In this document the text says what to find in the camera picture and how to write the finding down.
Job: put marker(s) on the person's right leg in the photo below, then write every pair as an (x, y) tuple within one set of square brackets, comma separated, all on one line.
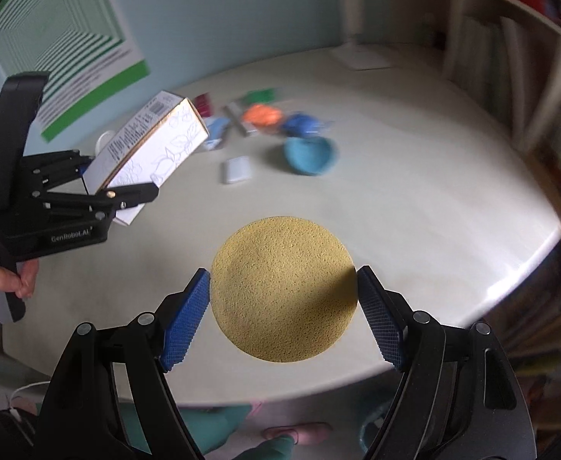
[(280, 448)]

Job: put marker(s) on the green striped wall poster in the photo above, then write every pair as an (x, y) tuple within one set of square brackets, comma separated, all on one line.
[(69, 33)]

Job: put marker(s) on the green packet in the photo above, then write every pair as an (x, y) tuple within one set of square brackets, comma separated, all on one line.
[(258, 96)]

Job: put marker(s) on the blue clay bag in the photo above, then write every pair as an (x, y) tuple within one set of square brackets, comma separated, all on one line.
[(299, 123)]

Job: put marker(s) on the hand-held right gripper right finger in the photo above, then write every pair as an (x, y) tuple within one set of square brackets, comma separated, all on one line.
[(378, 316)]

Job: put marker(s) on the orange clay bag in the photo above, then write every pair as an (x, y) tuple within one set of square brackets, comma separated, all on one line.
[(261, 115)]

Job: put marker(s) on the row of white books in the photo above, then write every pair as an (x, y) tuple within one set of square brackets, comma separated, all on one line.
[(481, 57)]

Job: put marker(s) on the pink slipper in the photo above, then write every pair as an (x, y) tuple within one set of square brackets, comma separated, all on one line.
[(304, 432)]

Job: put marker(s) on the teal blue bowl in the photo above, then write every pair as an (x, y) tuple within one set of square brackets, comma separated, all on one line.
[(309, 155)]

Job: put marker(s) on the small white packet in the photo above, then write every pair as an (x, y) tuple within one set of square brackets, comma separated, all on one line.
[(236, 170)]

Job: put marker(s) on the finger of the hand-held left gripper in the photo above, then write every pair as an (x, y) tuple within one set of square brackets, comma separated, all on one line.
[(57, 167), (127, 196)]

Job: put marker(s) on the colourful picture book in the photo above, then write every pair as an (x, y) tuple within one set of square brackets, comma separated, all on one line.
[(560, 163)]

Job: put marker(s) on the white cardboard box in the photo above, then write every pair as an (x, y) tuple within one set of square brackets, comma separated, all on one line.
[(165, 129)]

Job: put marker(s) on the white desk lamp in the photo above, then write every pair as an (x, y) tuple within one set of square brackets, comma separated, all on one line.
[(362, 57)]

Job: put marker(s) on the round yellow sponge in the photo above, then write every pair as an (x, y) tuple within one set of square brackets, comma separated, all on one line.
[(280, 287)]

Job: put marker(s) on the red packet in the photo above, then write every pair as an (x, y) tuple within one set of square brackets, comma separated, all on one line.
[(203, 104)]

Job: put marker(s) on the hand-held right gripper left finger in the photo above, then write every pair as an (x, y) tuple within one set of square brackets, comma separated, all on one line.
[(187, 321)]

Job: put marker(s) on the person's left leg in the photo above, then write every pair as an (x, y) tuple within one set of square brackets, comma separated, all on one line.
[(213, 424)]

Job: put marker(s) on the beige wooden bookshelf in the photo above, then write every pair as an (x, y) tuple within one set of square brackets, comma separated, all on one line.
[(455, 5)]

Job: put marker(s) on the person's leg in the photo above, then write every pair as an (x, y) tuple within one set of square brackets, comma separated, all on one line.
[(280, 448), (213, 424)]

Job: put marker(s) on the light blue packet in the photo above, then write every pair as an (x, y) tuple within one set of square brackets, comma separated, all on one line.
[(218, 129)]

